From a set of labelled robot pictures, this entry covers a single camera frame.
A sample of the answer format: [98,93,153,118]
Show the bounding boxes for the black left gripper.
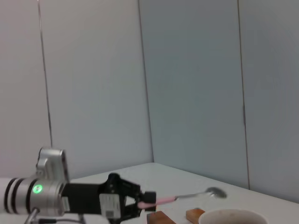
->
[62,173,157,222]

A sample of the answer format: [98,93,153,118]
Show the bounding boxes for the pink handled metal spoon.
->
[137,186,228,210]

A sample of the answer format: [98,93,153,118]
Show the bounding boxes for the grey ceramic cup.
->
[198,209,270,224]

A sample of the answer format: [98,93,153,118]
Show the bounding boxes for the dark brown notched wooden block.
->
[147,210,176,224]

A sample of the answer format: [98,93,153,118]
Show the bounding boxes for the light wooden block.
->
[186,208,206,224]

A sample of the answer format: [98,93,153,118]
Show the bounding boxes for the left gripper cable with connector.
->
[24,208,86,224]

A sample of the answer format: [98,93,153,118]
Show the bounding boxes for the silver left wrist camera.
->
[36,147,71,184]

